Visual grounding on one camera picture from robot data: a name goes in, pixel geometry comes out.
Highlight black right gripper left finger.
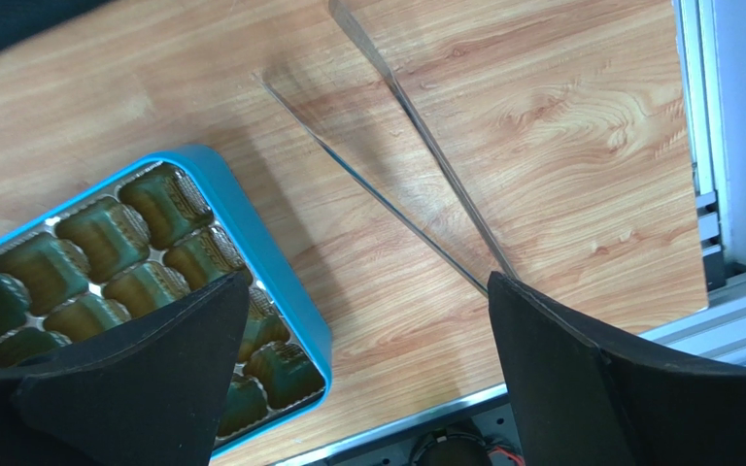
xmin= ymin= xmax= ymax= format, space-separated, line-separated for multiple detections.
xmin=0 ymin=274 xmax=249 ymax=465

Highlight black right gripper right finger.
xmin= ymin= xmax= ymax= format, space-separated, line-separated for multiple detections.
xmin=488 ymin=272 xmax=746 ymax=465

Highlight blue chocolate tin box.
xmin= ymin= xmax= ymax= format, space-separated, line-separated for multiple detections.
xmin=0 ymin=145 xmax=332 ymax=454

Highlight metal serving tongs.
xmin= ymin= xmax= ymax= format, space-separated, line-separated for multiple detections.
xmin=254 ymin=1 xmax=517 ymax=294

